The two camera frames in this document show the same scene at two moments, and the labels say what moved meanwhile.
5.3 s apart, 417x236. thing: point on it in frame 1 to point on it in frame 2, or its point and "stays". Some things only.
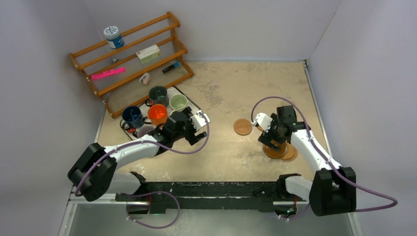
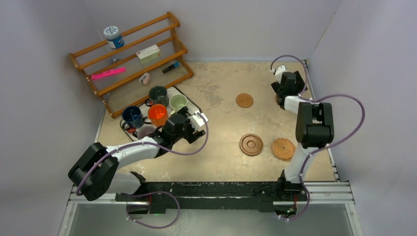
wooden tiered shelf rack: x=150 y=59 stays
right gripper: x=266 y=136 to x=300 y=85
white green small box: x=149 y=53 stays
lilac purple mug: x=143 y=130 stays
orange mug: x=158 y=114 stays
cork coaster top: x=274 y=153 to x=251 y=144
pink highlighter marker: x=107 y=73 stays
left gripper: x=191 y=137 stays
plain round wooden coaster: x=243 y=127 to x=244 y=100
